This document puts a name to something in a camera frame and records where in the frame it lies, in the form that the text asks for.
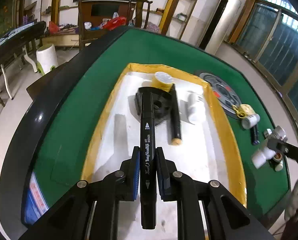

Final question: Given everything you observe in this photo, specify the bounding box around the white bottle printed label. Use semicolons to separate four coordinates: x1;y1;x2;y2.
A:
250;125;288;170

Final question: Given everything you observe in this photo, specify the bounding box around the round grey table centre panel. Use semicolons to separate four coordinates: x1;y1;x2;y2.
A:
194;70;242;120

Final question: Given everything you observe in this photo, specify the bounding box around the white plastic stool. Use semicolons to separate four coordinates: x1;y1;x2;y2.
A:
36;43;59;75

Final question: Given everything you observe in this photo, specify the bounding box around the white tower air conditioner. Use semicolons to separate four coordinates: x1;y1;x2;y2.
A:
199;0;240;55

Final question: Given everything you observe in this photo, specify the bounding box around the yellow-rimmed white storage box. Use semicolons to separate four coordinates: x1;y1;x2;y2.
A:
81;63;247;204

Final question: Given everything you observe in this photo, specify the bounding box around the black side table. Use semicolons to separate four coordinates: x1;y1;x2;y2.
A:
0;21;47;100

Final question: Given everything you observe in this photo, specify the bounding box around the blue card packet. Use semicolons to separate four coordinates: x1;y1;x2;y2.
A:
23;172;49;225

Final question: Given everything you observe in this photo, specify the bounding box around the black marker tan cap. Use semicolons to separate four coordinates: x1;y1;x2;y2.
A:
169;84;182;145

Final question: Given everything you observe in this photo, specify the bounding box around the white bottle green label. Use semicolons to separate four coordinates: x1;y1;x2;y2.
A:
187;93;205;125

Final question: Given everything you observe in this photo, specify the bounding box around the white pill bottle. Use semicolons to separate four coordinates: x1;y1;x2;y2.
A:
241;114;260;130

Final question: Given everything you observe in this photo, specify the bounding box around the dark wooden chair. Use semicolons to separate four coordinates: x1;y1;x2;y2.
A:
78;0;153;50

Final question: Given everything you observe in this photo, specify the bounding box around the black marker pen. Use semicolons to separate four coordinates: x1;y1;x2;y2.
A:
140;87;156;230

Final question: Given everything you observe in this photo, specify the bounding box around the red plastic bag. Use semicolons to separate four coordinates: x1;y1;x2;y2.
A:
103;16;127;31

